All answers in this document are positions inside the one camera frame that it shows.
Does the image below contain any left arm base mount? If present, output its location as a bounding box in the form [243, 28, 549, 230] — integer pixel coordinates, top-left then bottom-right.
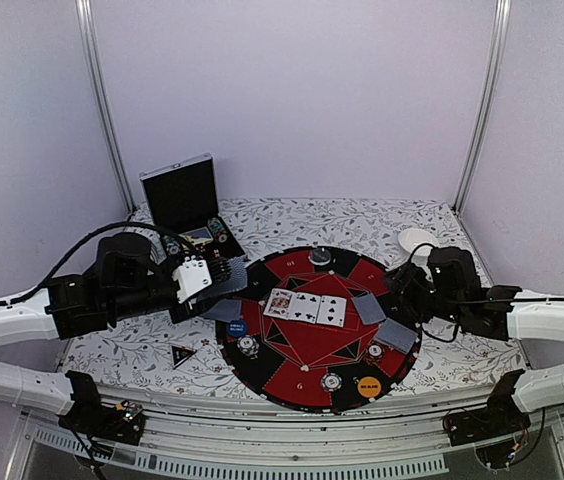
[58, 371, 146, 446]

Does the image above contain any right aluminium frame post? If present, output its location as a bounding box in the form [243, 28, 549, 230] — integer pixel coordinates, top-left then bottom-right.
[452, 0, 512, 217]

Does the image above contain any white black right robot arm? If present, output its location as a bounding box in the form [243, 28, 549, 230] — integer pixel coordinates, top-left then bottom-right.
[385, 247, 564, 436]

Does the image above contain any face-up spades card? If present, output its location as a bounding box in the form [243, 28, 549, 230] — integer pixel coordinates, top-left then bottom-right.
[316, 295, 347, 328]

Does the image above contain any aluminium poker chip case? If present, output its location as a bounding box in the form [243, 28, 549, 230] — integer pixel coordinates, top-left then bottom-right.
[140, 153, 245, 258]

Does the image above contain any aluminium frame post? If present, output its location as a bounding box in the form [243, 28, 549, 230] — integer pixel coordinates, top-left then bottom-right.
[452, 0, 512, 217]
[75, 0, 136, 213]

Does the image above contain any blue small blind button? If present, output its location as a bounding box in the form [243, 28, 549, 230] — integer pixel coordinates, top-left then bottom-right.
[226, 319, 248, 338]

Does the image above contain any boxed playing card deck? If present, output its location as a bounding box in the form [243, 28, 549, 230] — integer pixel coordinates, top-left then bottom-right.
[181, 227, 214, 246]

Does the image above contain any left aluminium frame post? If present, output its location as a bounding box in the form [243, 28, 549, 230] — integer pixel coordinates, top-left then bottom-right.
[75, 0, 136, 213]

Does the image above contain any face-up clubs card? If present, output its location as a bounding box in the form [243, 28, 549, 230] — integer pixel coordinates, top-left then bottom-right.
[288, 292, 321, 324]

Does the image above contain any round red black poker mat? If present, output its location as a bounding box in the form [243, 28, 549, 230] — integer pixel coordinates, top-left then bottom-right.
[216, 247, 422, 413]

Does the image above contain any aluminium front rail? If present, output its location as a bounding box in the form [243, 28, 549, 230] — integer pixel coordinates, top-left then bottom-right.
[6, 388, 564, 479]

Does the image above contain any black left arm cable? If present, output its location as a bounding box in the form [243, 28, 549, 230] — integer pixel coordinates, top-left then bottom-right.
[0, 219, 203, 306]

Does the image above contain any white ceramic bowl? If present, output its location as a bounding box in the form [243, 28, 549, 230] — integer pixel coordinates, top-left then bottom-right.
[398, 228, 440, 256]

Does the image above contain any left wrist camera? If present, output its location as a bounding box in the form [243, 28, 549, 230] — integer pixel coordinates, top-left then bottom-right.
[171, 256, 212, 304]

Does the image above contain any face-up king card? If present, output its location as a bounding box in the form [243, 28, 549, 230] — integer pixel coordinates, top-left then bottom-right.
[263, 288, 294, 320]

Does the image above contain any red poker chip stack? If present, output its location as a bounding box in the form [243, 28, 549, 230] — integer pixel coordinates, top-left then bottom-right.
[364, 343, 385, 365]

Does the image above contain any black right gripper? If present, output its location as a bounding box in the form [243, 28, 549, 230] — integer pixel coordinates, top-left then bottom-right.
[382, 261, 465, 326]

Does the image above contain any single blue playing card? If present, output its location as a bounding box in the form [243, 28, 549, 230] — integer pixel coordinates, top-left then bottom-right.
[374, 318, 418, 354]

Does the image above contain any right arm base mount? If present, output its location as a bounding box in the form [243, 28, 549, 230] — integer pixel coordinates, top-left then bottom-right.
[442, 396, 531, 469]

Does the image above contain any orange big blind button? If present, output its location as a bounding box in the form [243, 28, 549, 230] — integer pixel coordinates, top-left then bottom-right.
[357, 376, 382, 399]

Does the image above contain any black triangular card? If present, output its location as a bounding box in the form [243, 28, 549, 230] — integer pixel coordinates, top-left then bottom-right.
[171, 346, 196, 369]

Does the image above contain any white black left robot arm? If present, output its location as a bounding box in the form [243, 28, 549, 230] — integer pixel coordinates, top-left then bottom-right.
[0, 232, 212, 434]

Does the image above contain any clear dealer button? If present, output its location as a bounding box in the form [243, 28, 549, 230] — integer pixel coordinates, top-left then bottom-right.
[309, 247, 332, 266]

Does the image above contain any right poker chip row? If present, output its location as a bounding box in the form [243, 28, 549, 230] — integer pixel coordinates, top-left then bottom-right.
[207, 217, 229, 243]

